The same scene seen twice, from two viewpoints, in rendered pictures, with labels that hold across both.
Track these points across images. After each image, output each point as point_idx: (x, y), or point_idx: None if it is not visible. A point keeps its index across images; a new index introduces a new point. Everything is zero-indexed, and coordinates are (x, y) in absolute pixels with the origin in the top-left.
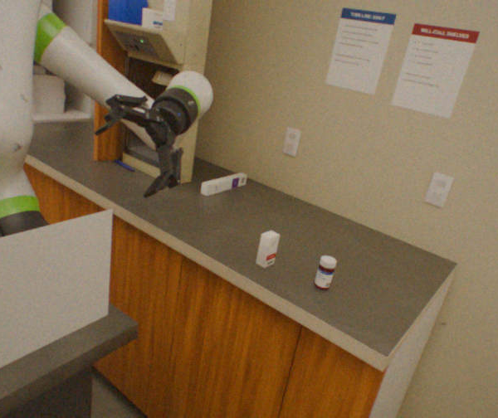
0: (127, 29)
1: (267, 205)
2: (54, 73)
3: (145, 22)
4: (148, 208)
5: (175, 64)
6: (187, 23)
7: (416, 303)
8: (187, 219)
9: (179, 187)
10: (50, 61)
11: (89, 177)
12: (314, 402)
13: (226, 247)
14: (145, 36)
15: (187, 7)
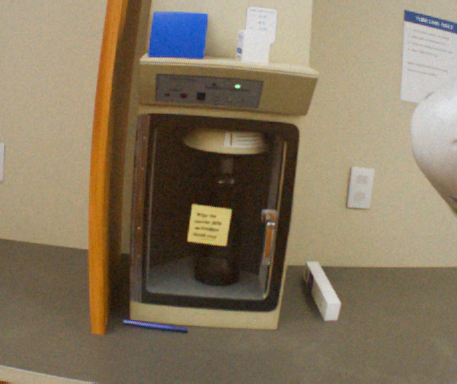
0: (212, 70)
1: (392, 293)
2: None
3: (251, 55)
4: (351, 376)
5: (283, 115)
6: (309, 48)
7: None
8: (402, 360)
9: (290, 327)
10: None
11: (180, 376)
12: None
13: None
14: (262, 78)
15: (305, 24)
